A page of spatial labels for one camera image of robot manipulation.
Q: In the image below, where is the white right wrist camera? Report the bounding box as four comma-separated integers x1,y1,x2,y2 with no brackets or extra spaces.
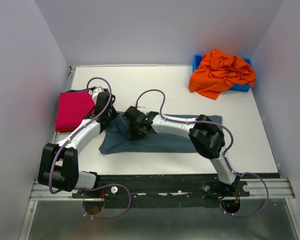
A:
135,106,147,114

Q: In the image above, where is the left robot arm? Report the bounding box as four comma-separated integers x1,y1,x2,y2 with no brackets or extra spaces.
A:
37,92,119,198

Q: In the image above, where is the grey blue t shirt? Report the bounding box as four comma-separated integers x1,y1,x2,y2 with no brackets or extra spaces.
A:
97,111,224,156

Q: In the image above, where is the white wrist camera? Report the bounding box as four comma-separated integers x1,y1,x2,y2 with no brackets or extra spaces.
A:
135,106,147,114
88,87,104,98

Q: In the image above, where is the aluminium frame profile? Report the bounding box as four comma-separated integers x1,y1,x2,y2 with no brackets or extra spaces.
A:
20,65,299,240

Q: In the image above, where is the blue plastic bin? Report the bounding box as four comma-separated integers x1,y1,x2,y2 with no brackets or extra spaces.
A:
192,54,252,92

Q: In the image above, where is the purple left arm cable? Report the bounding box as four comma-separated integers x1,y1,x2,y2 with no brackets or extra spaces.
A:
48,77,113,195

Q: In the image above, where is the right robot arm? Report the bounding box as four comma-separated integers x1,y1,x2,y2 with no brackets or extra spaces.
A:
123,106,239,196

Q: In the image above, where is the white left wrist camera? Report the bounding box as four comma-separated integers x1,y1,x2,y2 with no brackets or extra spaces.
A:
88,87,104,98

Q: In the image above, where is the orange t shirt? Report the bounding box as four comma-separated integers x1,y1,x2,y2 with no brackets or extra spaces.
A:
188,49,257,100

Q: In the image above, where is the folded pink t shirt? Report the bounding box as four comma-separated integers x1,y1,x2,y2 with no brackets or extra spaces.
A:
55,91,95,133

